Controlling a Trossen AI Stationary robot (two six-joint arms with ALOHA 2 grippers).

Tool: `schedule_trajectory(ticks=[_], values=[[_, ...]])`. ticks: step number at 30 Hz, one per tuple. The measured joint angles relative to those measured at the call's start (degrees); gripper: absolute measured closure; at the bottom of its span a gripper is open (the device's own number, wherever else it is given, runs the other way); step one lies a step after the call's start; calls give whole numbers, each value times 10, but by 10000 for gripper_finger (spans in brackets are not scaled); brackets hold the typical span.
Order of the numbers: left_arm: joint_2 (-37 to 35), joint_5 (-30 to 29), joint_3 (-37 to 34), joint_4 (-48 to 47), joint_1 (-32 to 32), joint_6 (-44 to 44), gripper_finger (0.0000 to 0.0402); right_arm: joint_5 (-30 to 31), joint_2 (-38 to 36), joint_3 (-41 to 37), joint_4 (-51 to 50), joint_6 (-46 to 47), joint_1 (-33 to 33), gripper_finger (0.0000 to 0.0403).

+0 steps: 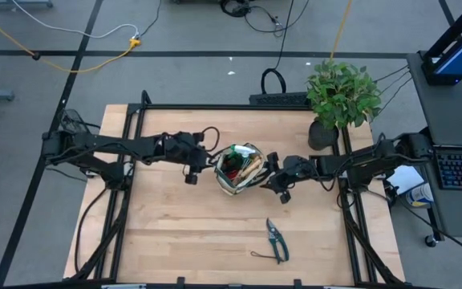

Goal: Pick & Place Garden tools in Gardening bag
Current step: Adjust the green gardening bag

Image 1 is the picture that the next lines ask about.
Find grey floor base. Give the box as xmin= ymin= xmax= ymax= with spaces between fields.
xmin=0 ymin=0 xmax=55 ymax=10

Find grey desk cart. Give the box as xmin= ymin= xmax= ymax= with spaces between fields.
xmin=406 ymin=51 xmax=462 ymax=238

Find green leafy plant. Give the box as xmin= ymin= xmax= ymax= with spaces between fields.
xmin=305 ymin=59 xmax=383 ymax=130

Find black plant pot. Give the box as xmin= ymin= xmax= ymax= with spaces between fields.
xmin=307 ymin=119 xmax=340 ymax=152

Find red black garden glove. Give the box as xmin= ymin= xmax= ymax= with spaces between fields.
xmin=221 ymin=154 xmax=242 ymax=184

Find wooden handle metal trowel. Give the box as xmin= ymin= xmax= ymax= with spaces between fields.
xmin=241 ymin=157 xmax=263 ymax=181

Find black caster wheel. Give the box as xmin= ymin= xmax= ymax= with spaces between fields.
xmin=423 ymin=234 xmax=444 ymax=249

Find beige green gardening bag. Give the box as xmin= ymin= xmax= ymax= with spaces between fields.
xmin=213 ymin=142 xmax=274 ymax=197

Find yellow floor cable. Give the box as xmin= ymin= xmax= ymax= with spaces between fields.
xmin=330 ymin=0 xmax=355 ymax=63

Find black power strip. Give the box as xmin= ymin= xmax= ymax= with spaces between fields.
xmin=249 ymin=92 xmax=310 ymax=108

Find black aluminium table frame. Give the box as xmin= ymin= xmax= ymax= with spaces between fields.
xmin=70 ymin=90 xmax=407 ymax=289

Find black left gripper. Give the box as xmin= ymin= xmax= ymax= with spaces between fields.
xmin=161 ymin=130 xmax=222 ymax=186

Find yellow extension cable with plug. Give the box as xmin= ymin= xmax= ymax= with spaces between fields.
xmin=0 ymin=4 xmax=142 ymax=75

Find black cable tangle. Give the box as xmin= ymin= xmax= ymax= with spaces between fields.
xmin=218 ymin=0 xmax=310 ymax=38

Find thin black desk cable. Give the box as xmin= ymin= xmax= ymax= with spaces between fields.
xmin=375 ymin=64 xmax=411 ymax=83
xmin=379 ymin=71 xmax=411 ymax=96
xmin=379 ymin=76 xmax=413 ymax=114

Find green pruning shears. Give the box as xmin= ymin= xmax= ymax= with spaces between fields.
xmin=249 ymin=217 xmax=290 ymax=265

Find backlit black keyboard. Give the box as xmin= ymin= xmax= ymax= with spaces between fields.
xmin=435 ymin=148 xmax=462 ymax=192

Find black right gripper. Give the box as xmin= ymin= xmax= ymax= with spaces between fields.
xmin=259 ymin=151 xmax=317 ymax=206

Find white blue yellow canister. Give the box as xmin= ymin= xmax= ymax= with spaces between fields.
xmin=405 ymin=182 xmax=435 ymax=209

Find black looped floor cable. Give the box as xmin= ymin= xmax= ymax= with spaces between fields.
xmin=260 ymin=0 xmax=296 ymax=96

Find long black floor cable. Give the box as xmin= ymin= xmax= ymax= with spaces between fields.
xmin=391 ymin=192 xmax=462 ymax=262

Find white floor cable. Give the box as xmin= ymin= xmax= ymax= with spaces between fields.
xmin=12 ymin=0 xmax=140 ymax=40

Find black power supply box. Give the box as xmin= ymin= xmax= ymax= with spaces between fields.
xmin=56 ymin=108 xmax=91 ymax=136

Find thin black floor cable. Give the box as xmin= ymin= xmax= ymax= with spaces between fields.
xmin=140 ymin=0 xmax=164 ymax=39

